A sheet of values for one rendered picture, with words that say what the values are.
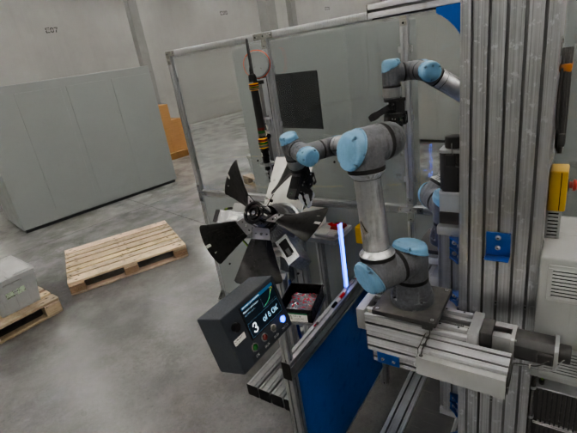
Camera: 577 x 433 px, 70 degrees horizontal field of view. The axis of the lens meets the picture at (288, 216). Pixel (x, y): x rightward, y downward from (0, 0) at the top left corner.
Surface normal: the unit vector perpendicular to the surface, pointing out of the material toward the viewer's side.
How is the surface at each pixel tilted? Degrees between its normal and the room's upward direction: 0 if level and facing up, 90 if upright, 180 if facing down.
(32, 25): 90
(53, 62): 90
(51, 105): 90
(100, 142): 90
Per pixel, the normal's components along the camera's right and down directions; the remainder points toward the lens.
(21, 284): 0.79, 0.21
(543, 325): -0.54, 0.38
